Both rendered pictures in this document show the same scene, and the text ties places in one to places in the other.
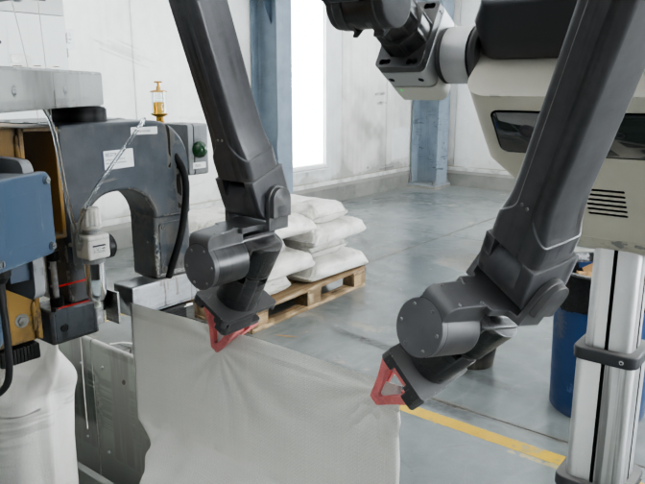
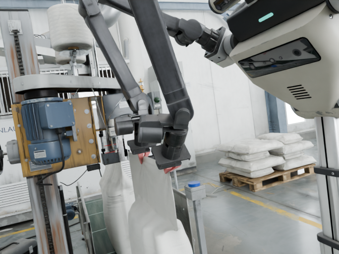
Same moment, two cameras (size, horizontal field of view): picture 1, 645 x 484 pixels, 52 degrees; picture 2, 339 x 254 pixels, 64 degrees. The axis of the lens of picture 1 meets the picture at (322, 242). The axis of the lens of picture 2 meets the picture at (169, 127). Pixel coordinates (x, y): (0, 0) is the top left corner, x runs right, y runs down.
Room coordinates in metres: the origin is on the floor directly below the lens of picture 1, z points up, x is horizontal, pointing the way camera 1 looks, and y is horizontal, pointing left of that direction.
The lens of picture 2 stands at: (0.03, -0.51, 1.21)
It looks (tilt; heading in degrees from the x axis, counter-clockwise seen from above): 3 degrees down; 30
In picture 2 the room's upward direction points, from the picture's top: 8 degrees counter-clockwise
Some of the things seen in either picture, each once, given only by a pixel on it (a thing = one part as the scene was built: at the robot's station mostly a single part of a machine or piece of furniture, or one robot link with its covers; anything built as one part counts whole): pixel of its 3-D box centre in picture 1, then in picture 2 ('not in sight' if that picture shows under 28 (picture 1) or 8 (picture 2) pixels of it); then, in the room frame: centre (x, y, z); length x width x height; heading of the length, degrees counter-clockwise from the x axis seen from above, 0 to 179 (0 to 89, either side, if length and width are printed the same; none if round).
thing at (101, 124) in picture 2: (8, 179); (96, 114); (1.02, 0.49, 1.26); 0.22 x 0.05 x 0.16; 52
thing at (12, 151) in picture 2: not in sight; (14, 151); (0.72, 0.71, 1.14); 0.11 x 0.06 x 0.11; 52
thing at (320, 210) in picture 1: (295, 207); (277, 138); (4.59, 0.19, 0.56); 0.67 x 0.43 x 0.15; 52
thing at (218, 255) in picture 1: (235, 233); (130, 117); (0.81, 0.11, 1.21); 0.11 x 0.09 x 0.12; 141
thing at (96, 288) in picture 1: (95, 280); (114, 143); (0.96, 0.34, 1.11); 0.03 x 0.03 x 0.06
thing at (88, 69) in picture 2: not in sight; (83, 79); (2.64, 2.23, 1.82); 0.51 x 0.27 x 0.71; 52
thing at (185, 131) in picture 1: (184, 148); (154, 100); (1.21, 0.25, 1.28); 0.08 x 0.05 x 0.09; 52
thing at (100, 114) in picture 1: (77, 114); (116, 92); (1.09, 0.40, 1.35); 0.09 x 0.09 x 0.03
